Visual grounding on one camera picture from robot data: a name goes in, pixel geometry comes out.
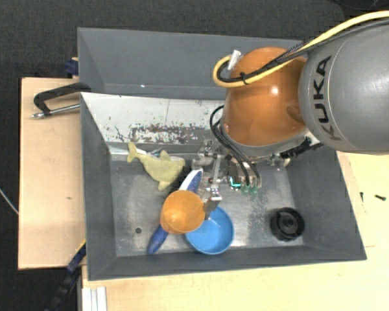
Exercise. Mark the black cylinder on white bracket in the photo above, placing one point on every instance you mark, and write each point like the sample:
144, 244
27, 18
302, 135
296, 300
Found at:
295, 151

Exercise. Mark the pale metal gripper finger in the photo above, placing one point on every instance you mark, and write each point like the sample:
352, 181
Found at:
203, 157
214, 202

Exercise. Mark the small black screw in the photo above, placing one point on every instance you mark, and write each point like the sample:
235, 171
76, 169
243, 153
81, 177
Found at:
381, 198

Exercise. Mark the pale wood flat board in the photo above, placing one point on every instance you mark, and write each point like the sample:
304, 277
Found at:
48, 180

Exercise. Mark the blue bowl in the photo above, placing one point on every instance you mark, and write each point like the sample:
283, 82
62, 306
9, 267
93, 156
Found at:
215, 235

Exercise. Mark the black round cap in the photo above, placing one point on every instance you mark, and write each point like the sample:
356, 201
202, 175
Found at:
287, 223

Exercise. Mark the grey metal bin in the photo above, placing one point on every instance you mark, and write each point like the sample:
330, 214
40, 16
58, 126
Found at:
129, 225

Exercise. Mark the orange ball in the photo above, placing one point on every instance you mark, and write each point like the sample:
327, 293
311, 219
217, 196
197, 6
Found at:
181, 212

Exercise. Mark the blue and white brush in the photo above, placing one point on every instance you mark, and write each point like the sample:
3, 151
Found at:
156, 242

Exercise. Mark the yellow-green toy dolphin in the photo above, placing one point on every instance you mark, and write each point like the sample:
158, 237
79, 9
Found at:
159, 168

